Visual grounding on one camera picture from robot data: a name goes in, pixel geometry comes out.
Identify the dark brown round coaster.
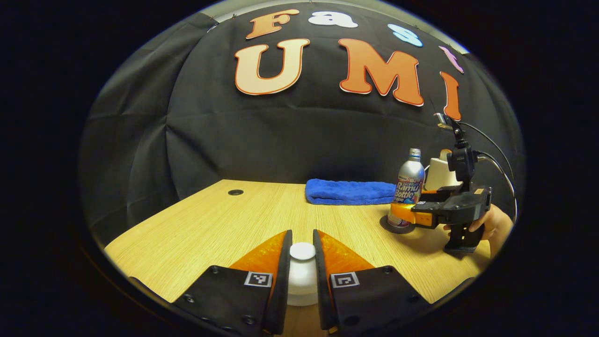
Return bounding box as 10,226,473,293
380,214,416,235

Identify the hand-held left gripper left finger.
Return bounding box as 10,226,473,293
171,229,293,337

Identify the silver water bottle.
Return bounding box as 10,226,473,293
387,148,426,228

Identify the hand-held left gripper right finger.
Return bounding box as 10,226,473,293
313,229,432,336

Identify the white toaster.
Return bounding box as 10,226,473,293
424,158,462,192

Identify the blue folded towel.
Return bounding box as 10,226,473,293
305,179,398,206

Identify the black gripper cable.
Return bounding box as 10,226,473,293
461,121,518,221

